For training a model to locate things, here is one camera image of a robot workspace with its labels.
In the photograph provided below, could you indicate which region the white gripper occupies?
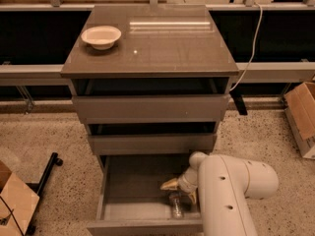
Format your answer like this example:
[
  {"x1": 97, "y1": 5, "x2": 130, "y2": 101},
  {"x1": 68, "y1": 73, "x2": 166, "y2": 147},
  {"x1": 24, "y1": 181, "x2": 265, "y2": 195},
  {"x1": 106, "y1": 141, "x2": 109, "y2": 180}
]
[{"x1": 160, "y1": 167, "x2": 198, "y2": 205}]

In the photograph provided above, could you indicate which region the cardboard box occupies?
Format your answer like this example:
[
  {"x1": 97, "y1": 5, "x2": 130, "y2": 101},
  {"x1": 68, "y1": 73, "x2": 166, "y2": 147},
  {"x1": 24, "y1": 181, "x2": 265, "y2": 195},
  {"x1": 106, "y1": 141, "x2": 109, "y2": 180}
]
[
  {"x1": 284, "y1": 83, "x2": 315, "y2": 159},
  {"x1": 0, "y1": 161, "x2": 39, "y2": 236}
]

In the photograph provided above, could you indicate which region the grey open bottom drawer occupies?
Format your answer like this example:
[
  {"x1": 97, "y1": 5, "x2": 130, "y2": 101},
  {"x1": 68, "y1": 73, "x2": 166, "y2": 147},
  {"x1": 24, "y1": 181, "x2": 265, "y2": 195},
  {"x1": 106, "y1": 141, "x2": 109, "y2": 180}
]
[{"x1": 87, "y1": 154, "x2": 203, "y2": 236}]

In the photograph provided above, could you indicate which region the cardboard box at left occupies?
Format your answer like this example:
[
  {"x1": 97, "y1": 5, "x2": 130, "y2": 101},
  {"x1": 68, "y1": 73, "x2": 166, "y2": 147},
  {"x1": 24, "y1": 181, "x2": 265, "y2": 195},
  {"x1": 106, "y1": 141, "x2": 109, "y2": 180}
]
[{"x1": 0, "y1": 161, "x2": 39, "y2": 236}]

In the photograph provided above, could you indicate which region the black bracket behind cabinet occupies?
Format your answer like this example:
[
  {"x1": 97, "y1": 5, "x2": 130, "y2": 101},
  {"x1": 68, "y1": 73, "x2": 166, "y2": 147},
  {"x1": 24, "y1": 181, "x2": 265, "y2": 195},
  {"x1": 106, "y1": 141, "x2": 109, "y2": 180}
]
[{"x1": 229, "y1": 89, "x2": 247, "y2": 116}]

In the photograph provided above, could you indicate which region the grey middle drawer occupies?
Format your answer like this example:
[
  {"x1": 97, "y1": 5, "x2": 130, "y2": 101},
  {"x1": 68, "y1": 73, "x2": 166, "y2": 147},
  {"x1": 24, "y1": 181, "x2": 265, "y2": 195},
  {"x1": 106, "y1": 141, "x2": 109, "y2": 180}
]
[{"x1": 88, "y1": 134, "x2": 217, "y2": 155}]

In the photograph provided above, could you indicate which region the grey drawer cabinet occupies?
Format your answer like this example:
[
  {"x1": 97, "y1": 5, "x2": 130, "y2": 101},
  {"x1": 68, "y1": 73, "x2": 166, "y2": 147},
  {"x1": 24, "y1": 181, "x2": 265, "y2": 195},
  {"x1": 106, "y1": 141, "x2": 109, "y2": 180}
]
[{"x1": 60, "y1": 4, "x2": 240, "y2": 169}]

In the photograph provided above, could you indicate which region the grey top drawer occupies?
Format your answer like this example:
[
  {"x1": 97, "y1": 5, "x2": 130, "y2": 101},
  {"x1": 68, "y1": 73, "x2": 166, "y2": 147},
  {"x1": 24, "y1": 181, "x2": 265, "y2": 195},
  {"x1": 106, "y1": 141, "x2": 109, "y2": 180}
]
[{"x1": 72, "y1": 95, "x2": 229, "y2": 124}]

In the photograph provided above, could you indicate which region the metal railing frame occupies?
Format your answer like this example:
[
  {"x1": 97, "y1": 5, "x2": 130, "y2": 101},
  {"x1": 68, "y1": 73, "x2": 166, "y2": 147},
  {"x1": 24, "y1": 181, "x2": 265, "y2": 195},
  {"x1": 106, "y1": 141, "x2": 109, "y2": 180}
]
[{"x1": 0, "y1": 0, "x2": 314, "y2": 102}]

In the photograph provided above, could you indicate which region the clear plastic water bottle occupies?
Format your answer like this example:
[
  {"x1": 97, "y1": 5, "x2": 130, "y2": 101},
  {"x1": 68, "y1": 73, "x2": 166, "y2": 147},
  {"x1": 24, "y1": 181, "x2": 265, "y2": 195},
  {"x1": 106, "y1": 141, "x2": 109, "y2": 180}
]
[{"x1": 168, "y1": 191, "x2": 184, "y2": 219}]

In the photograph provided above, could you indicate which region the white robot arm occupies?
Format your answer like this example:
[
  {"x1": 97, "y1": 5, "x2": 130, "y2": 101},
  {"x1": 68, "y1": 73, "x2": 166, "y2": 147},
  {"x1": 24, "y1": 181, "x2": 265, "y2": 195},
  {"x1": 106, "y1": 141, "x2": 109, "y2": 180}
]
[{"x1": 160, "y1": 151, "x2": 279, "y2": 236}]

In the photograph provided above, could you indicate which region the white power cable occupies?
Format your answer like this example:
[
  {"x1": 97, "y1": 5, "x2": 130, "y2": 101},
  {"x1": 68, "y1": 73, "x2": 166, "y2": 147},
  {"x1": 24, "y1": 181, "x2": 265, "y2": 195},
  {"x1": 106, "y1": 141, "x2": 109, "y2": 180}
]
[{"x1": 229, "y1": 2, "x2": 264, "y2": 92}]

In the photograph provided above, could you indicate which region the black wheeled stand leg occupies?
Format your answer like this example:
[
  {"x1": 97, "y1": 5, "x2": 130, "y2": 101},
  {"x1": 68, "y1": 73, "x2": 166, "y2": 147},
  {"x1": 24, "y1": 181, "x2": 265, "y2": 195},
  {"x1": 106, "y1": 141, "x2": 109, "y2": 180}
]
[{"x1": 26, "y1": 152, "x2": 63, "y2": 236}]

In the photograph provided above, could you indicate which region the white paper bowl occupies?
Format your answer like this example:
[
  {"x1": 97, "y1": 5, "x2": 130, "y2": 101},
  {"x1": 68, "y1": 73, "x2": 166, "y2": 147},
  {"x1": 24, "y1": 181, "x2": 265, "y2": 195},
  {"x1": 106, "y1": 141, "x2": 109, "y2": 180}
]
[{"x1": 81, "y1": 26, "x2": 121, "y2": 50}]

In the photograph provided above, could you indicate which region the cardboard box at right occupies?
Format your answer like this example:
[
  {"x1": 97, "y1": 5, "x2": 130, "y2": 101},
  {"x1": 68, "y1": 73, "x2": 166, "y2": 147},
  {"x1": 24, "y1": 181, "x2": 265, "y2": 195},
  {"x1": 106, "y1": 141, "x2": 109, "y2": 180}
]
[{"x1": 284, "y1": 83, "x2": 315, "y2": 159}]

